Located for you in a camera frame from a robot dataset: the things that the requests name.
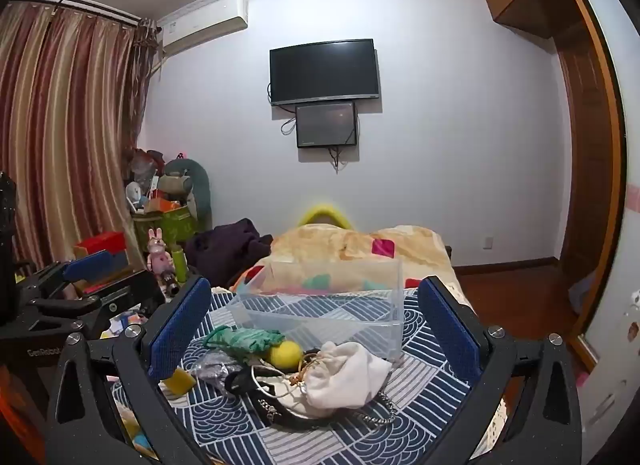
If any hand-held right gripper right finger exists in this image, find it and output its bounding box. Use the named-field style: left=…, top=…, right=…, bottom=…
left=417, top=275, right=584, bottom=465

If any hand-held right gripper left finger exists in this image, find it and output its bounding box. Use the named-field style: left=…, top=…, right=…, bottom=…
left=45, top=275, right=213, bottom=465

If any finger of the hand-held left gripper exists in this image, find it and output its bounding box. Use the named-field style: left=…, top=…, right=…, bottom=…
left=30, top=275, right=168, bottom=341
left=20, top=249, right=137, bottom=298

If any red box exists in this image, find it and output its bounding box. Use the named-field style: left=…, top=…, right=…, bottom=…
left=74, top=232, right=127, bottom=259

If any yellow sponge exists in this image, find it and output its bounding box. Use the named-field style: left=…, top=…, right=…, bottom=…
left=165, top=367, right=197, bottom=396

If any crumpled silver plastic bag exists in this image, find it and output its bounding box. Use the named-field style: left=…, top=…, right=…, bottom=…
left=190, top=350, right=247, bottom=399

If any green cloth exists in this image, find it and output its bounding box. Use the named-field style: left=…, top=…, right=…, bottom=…
left=205, top=325, right=286, bottom=359

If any green bottle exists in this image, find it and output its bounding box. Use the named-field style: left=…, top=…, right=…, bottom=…
left=171, top=245, right=189, bottom=284

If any pink rabbit toy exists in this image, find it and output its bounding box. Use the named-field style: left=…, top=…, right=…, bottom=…
left=146, top=228, right=176, bottom=277

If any blue patterned bedsheet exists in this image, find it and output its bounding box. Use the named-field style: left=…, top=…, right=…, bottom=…
left=112, top=287, right=507, bottom=465

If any green storage box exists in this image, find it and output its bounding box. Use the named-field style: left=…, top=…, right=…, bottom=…
left=132, top=202, right=199, bottom=252

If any dark purple cloth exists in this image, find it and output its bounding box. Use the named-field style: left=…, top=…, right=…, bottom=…
left=184, top=218, right=274, bottom=289

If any yellow ball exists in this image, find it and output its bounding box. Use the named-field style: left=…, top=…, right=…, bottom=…
left=267, top=340, right=304, bottom=372

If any white cloth pouch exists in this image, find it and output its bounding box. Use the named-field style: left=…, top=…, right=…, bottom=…
left=302, top=341, right=393, bottom=419

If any black belt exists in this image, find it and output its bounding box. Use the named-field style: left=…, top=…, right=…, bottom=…
left=225, top=364, right=333, bottom=432

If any grey green plush toy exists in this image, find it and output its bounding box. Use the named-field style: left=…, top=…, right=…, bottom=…
left=162, top=158, right=214, bottom=222

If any clear plastic box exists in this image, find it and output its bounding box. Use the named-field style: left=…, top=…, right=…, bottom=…
left=227, top=257, right=405, bottom=362

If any striped brown curtain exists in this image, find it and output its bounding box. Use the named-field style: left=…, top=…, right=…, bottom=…
left=0, top=0, right=157, bottom=271

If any floral patchwork blanket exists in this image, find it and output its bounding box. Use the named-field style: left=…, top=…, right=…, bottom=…
left=230, top=225, right=472, bottom=307

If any white sliding wardrobe door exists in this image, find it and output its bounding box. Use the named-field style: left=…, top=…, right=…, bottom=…
left=570, top=0, right=640, bottom=451

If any small black monitor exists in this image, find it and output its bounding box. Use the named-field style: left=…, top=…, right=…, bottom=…
left=295, top=101, right=359, bottom=149

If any white air conditioner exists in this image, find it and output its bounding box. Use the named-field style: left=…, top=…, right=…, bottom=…
left=156, top=0, right=249, bottom=57

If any silver metal chain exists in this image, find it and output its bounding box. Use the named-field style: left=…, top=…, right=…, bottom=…
left=350, top=389, right=401, bottom=429

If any brown bead bracelet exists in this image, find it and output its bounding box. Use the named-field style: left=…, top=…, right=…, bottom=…
left=290, top=352, right=322, bottom=387

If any black monitor cable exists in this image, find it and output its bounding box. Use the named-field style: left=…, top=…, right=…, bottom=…
left=326, top=145, right=352, bottom=174

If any wooden door frame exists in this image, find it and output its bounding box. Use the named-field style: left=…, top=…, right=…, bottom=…
left=550, top=0, right=629, bottom=372

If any curtain rail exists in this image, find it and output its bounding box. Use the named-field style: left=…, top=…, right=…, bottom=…
left=12, top=0, right=144, bottom=24

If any wall-mounted black television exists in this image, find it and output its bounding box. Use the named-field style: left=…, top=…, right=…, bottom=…
left=269, top=38, right=381, bottom=107

